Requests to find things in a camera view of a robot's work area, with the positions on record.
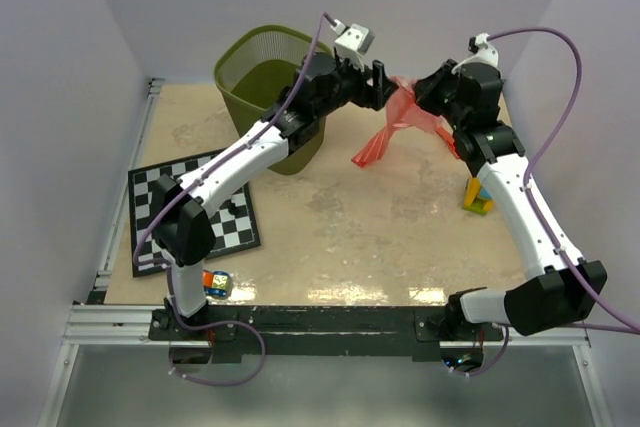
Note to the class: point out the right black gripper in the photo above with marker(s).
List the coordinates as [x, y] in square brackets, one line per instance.
[425, 89]

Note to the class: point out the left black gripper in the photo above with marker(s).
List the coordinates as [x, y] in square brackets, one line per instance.
[376, 96]

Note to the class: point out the red plastic trash bag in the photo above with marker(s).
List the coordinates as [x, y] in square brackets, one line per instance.
[402, 112]

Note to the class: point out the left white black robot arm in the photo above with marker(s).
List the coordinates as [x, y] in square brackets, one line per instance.
[182, 208]

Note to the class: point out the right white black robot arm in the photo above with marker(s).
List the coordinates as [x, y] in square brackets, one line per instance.
[560, 283]

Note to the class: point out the olive green mesh trash bin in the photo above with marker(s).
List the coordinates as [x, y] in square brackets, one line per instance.
[254, 71]

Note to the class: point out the colourful toy block stack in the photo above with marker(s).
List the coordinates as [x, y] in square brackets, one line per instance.
[476, 198]

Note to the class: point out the black chess piece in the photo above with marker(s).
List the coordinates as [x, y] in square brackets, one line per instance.
[232, 208]

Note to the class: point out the black white chessboard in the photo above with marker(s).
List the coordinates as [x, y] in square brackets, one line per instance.
[234, 233]

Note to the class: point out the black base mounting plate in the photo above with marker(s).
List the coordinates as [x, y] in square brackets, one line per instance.
[416, 332]

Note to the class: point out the orange blue toy car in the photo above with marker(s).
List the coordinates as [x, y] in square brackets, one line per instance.
[216, 283]

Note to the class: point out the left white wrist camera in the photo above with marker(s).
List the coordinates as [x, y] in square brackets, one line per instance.
[352, 43]

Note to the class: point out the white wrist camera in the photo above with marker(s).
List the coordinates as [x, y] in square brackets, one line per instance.
[481, 50]
[352, 43]

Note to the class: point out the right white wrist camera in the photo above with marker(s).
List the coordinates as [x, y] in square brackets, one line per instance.
[481, 50]

